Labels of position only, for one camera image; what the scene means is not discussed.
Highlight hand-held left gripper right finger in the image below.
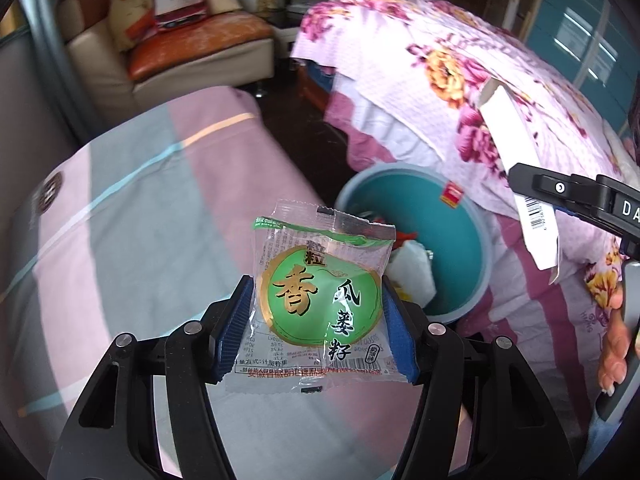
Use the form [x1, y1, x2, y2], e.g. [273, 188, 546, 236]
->
[381, 280, 571, 480]

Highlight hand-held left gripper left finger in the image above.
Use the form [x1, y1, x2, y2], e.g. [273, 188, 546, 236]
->
[47, 275, 256, 480]

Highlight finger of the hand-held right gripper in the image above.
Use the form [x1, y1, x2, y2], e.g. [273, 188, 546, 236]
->
[550, 205, 608, 224]
[506, 162, 608, 211]

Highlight white cardboard box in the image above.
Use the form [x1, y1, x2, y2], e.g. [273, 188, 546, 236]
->
[476, 77, 562, 286]

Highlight clear packet with green label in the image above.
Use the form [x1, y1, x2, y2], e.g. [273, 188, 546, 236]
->
[223, 199, 407, 395]

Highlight teal plastic bucket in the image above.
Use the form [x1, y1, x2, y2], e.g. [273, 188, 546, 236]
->
[334, 162, 495, 325]

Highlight person's right hand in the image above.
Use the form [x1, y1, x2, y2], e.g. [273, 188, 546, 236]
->
[596, 287, 637, 396]

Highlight white plastic bag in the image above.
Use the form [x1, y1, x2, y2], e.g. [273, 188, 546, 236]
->
[387, 240, 436, 306]

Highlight striped pastel bedsheet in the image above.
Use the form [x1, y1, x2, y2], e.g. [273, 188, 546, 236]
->
[0, 85, 476, 480]

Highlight teal cabinet door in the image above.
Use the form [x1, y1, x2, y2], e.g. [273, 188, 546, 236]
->
[522, 0, 640, 111]

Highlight pink floral blanket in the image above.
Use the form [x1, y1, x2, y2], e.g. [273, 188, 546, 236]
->
[290, 0, 640, 441]

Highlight grey blue trousers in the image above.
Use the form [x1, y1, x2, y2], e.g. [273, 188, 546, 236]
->
[580, 410, 631, 471]

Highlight blue storage box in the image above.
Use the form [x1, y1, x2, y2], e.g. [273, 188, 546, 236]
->
[299, 60, 337, 113]

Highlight orange seat cushion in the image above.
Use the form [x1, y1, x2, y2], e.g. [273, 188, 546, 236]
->
[127, 12, 275, 81]

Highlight beige sofa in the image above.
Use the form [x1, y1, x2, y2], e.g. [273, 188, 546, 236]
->
[55, 0, 276, 126]

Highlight cluttered side table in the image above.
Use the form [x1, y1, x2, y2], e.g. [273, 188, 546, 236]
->
[272, 0, 321, 58]

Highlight yellow pillow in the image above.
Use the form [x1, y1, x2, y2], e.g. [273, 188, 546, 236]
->
[107, 0, 161, 53]

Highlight grey metal post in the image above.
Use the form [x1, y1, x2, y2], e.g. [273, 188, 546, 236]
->
[20, 0, 96, 136]

